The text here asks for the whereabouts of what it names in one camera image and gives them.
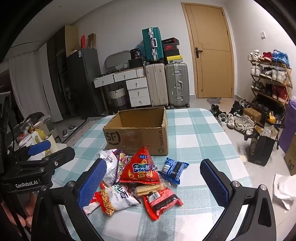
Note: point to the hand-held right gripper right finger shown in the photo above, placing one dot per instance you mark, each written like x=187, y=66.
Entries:
x=215, y=183

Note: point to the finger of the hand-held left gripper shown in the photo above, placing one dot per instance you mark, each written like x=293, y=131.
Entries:
x=62, y=156
x=39, y=147

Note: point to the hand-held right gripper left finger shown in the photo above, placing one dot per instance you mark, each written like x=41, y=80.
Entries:
x=92, y=180

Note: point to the white noodle snack bag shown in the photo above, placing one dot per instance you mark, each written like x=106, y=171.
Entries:
x=111, y=166
x=120, y=197

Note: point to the purple candy packet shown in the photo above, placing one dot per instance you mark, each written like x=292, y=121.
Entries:
x=122, y=162

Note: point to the blue cookie packet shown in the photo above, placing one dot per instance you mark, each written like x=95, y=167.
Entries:
x=173, y=170

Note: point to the red triangular chip bag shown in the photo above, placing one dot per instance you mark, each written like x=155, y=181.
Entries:
x=138, y=171

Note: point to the clear wafer biscuit packet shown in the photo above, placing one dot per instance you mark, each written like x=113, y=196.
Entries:
x=145, y=188

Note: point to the brown cardboard box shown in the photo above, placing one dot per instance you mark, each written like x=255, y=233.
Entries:
x=134, y=141

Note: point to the red snack packet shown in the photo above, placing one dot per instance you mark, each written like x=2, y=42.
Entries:
x=159, y=204

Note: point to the person's left hand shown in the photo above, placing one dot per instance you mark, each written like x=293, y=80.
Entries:
x=22, y=219

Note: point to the yellow bag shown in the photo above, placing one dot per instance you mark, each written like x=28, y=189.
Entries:
x=39, y=134

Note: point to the white mug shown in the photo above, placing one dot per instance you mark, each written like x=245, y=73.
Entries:
x=53, y=143

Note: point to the grey slipper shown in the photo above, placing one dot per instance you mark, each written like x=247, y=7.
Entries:
x=72, y=127
x=65, y=133

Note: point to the white slipper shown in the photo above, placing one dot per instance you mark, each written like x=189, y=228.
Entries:
x=242, y=160

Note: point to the teal checked tablecloth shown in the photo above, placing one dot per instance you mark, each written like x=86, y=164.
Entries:
x=196, y=139

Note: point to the patterned floor rug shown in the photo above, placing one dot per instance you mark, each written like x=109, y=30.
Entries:
x=97, y=119

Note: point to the black shopping bag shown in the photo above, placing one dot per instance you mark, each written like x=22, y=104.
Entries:
x=261, y=148

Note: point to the pile of loose shoes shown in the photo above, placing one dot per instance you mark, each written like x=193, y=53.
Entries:
x=240, y=122

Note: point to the white curtain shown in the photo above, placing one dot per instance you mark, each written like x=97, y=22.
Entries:
x=27, y=81

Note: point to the small cardboard box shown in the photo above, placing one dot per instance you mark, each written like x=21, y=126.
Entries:
x=252, y=114

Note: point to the dark grey fridge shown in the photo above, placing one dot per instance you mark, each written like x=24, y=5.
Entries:
x=85, y=81

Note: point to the tall dark cabinet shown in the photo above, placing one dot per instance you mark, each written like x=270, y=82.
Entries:
x=57, y=69

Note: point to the printed cardboard carton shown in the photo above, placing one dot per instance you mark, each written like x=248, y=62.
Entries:
x=291, y=157

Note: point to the woven laundry basket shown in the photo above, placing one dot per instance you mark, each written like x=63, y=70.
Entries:
x=118, y=97

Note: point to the grey door mat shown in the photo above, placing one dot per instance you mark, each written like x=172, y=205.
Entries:
x=214, y=100

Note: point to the purple bag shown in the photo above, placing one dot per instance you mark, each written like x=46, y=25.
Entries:
x=289, y=122

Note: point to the white drawer desk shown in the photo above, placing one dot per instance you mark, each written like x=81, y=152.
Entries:
x=138, y=88

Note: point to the silver suitcase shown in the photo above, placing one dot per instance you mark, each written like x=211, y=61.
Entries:
x=177, y=85

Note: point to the small white basket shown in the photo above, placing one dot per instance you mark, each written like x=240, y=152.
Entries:
x=125, y=66

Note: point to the grey oval mirror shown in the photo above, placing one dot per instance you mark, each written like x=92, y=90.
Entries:
x=115, y=56

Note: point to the beige suitcase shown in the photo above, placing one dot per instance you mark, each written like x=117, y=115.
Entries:
x=157, y=85

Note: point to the tan wooden door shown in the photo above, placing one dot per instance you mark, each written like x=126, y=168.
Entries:
x=208, y=69

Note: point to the brown paper bag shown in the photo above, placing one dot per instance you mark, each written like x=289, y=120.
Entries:
x=92, y=41

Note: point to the black storage box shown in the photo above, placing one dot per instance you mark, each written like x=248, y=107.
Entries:
x=136, y=63

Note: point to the rows of stored sneakers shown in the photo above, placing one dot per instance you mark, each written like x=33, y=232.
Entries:
x=277, y=75

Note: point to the wooden shoe rack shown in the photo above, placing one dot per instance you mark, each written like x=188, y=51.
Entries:
x=286, y=81

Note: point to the black jar white label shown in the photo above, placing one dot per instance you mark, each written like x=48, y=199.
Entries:
x=136, y=53

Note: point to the yellow black shoe box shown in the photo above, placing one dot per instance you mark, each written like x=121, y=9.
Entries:
x=174, y=59

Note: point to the plain black shoe box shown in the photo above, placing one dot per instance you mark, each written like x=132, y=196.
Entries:
x=172, y=53

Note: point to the teal suitcase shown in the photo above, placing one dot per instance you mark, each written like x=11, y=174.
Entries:
x=152, y=44

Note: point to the black shoe box red stripe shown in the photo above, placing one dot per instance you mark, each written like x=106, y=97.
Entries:
x=170, y=41

